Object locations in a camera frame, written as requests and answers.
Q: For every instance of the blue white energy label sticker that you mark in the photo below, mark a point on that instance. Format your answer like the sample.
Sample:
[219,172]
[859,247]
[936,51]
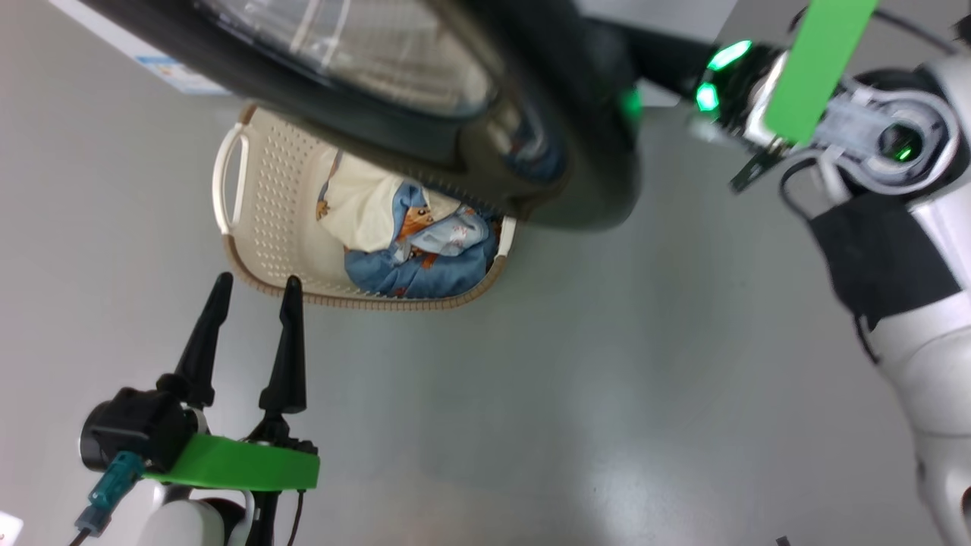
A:
[182,76]

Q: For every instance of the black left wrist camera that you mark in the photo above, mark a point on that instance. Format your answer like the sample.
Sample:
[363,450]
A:
[136,428]

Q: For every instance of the blue garment with cream lining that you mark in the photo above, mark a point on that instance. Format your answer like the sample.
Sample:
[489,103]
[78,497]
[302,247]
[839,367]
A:
[364,205]

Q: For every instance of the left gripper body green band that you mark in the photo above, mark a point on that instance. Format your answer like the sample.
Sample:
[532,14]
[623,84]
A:
[243,464]

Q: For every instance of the white front-load washing machine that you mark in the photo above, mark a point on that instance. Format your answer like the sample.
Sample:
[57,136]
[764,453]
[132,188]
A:
[114,30]

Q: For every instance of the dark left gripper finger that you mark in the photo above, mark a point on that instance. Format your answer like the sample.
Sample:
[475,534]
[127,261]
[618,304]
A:
[290,364]
[199,356]

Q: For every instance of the cream perforated laundry basket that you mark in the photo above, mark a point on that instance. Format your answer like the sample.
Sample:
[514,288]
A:
[281,212]

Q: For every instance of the black round glass washer door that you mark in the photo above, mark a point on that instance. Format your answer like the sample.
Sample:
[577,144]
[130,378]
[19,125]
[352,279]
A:
[394,144]

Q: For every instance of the blue bear-print garment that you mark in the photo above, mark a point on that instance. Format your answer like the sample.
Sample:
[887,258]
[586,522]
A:
[440,277]

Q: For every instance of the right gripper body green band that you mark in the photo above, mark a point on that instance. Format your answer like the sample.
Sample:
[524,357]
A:
[819,68]

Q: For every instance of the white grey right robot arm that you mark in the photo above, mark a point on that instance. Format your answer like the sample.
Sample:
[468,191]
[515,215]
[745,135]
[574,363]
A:
[933,356]

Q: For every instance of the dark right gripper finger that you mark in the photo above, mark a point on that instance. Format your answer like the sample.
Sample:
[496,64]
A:
[675,62]

